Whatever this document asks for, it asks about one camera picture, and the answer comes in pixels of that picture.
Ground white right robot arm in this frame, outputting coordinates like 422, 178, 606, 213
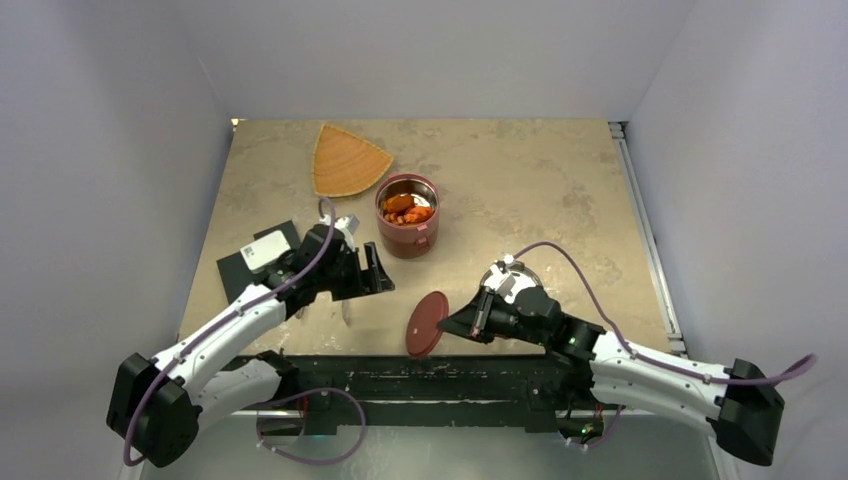
438, 287, 785, 466

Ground white small device box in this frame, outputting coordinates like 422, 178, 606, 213
239, 230, 291, 274

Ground dark red round lid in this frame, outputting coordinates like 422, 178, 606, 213
405, 291, 450, 358

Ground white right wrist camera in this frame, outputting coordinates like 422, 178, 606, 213
482, 261, 525, 306

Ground black network switch box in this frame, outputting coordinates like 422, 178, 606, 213
216, 220, 301, 303

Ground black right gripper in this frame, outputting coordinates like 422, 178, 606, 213
438, 285, 548, 347

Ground dark red steel lunch pot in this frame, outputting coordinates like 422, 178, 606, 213
381, 235, 438, 259

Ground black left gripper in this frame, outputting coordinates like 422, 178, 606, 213
316, 242, 392, 300

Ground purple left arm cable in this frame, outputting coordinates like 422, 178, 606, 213
122, 196, 368, 468

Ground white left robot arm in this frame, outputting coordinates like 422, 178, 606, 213
106, 223, 395, 467

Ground glass lid with red clasp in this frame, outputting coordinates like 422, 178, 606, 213
480, 259, 545, 296

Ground woven bamboo basket tray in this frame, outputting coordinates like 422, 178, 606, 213
311, 124, 394, 198

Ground steel food tongs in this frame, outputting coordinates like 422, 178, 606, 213
294, 299, 353, 327

